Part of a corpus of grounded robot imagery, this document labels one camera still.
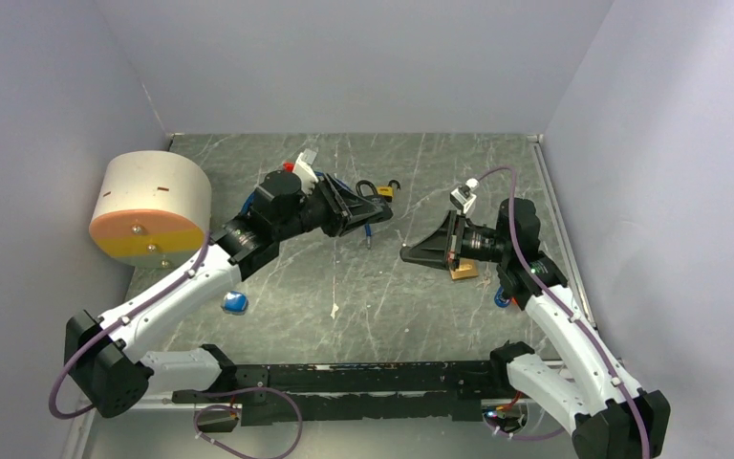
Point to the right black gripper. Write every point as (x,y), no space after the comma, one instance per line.
(444,246)

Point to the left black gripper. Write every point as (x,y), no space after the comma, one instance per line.
(344,207)

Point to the yellow black padlock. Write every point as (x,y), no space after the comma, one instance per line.
(389,191)

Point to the blue cable lock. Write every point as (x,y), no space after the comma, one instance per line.
(289,203)

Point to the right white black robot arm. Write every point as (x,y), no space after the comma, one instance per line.
(606,411)

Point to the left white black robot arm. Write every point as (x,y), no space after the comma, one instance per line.
(110,357)

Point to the blue white round object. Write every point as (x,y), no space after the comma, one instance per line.
(234,303)

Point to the beige yellow cylinder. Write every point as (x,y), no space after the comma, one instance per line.
(152,210)

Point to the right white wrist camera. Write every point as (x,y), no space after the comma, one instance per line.
(463,197)

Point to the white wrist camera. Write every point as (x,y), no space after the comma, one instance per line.
(302,167)
(463,197)

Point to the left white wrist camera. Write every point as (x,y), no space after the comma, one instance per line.
(302,167)

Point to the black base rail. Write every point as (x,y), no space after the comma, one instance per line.
(266,394)

